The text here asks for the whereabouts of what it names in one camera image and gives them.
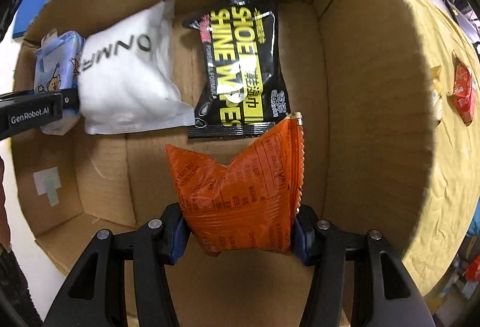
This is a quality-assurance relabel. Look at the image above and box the orange snack packet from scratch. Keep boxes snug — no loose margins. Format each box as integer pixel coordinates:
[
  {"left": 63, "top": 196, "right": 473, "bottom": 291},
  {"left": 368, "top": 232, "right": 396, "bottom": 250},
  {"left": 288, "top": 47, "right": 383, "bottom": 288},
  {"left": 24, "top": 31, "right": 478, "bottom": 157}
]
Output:
[{"left": 165, "top": 112, "right": 304, "bottom": 256}]

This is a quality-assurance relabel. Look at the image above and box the red snack packet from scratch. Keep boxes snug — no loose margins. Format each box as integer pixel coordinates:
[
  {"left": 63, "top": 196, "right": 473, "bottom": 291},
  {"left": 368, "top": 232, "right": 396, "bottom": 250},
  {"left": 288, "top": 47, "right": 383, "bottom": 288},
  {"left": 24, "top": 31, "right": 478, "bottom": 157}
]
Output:
[{"left": 450, "top": 53, "right": 477, "bottom": 126}]

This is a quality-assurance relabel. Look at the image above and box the white pouch with lettering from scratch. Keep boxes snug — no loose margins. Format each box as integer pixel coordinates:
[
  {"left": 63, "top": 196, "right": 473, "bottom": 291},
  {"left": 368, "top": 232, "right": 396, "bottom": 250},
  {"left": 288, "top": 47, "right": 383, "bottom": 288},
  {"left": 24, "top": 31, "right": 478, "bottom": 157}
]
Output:
[{"left": 78, "top": 0, "right": 194, "bottom": 135}]

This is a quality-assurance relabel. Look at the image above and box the blue tissue pack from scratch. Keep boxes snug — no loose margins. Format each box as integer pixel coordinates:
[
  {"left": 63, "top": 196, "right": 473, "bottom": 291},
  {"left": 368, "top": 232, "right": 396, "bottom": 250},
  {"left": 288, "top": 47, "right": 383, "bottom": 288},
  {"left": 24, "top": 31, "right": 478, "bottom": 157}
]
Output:
[{"left": 33, "top": 29, "right": 86, "bottom": 136}]

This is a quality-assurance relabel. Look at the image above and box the yellow tablecloth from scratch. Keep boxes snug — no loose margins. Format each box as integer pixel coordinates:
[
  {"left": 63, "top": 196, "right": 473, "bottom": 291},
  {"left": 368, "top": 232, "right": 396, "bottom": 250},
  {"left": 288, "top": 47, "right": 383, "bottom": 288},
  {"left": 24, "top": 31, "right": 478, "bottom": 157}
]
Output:
[{"left": 403, "top": 0, "right": 479, "bottom": 295}]

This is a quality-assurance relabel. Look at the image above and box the yellow snack packet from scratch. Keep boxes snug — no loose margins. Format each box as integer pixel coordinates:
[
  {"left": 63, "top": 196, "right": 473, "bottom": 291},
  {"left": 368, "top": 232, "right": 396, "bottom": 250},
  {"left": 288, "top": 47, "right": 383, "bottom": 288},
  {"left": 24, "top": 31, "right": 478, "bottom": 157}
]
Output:
[{"left": 430, "top": 65, "right": 443, "bottom": 125}]

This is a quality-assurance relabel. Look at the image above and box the black shoe wipes pack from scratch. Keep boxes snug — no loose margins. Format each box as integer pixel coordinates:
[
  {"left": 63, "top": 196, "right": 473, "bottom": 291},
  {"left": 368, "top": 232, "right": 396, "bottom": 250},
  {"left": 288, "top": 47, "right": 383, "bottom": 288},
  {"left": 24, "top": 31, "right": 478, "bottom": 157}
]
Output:
[{"left": 182, "top": 0, "right": 290, "bottom": 139}]

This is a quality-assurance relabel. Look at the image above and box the open cardboard box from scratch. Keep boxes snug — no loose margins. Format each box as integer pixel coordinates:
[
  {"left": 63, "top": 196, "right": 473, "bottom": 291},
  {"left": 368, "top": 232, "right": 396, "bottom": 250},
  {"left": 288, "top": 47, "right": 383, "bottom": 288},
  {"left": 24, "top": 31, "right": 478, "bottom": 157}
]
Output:
[{"left": 11, "top": 0, "right": 433, "bottom": 326}]

